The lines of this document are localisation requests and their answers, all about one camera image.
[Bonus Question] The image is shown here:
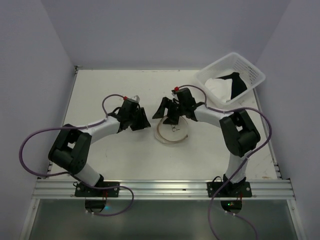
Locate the black bra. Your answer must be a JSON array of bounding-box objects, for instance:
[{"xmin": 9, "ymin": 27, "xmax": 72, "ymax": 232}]
[{"xmin": 218, "ymin": 72, "xmax": 248, "ymax": 100}]

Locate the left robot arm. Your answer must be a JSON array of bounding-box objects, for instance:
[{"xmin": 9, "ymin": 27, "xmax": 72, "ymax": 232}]
[{"xmin": 48, "ymin": 96, "xmax": 151, "ymax": 189}]

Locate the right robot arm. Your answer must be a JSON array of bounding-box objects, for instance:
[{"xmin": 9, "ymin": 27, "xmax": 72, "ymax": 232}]
[{"xmin": 152, "ymin": 88, "xmax": 261, "ymax": 194}]

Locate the white plastic mesh basket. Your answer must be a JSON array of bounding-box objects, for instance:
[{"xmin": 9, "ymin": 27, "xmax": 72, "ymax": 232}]
[{"xmin": 194, "ymin": 52, "xmax": 266, "ymax": 108}]

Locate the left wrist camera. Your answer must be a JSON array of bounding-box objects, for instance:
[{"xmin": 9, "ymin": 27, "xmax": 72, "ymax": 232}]
[{"xmin": 130, "ymin": 95, "xmax": 140, "ymax": 103}]

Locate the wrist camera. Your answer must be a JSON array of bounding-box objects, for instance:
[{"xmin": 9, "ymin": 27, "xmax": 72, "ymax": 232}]
[
  {"xmin": 130, "ymin": 95, "xmax": 140, "ymax": 103},
  {"xmin": 171, "ymin": 86, "xmax": 180, "ymax": 98}
]

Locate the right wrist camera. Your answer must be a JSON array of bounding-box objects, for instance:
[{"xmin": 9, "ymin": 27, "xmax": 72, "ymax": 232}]
[{"xmin": 171, "ymin": 86, "xmax": 180, "ymax": 98}]

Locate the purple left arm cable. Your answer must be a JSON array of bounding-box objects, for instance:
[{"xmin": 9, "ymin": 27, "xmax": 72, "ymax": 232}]
[{"xmin": 19, "ymin": 94, "xmax": 135, "ymax": 217}]

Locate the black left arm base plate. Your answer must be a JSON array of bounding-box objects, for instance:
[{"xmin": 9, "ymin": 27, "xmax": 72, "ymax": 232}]
[{"xmin": 73, "ymin": 181, "xmax": 120, "ymax": 198}]

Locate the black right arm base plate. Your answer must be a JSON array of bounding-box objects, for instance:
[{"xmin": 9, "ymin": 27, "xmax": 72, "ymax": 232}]
[{"xmin": 206, "ymin": 174, "xmax": 253, "ymax": 198}]

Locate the aluminium mounting rail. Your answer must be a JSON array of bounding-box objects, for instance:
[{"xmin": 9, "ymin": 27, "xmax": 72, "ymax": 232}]
[{"xmin": 32, "ymin": 179, "xmax": 295, "ymax": 200}]

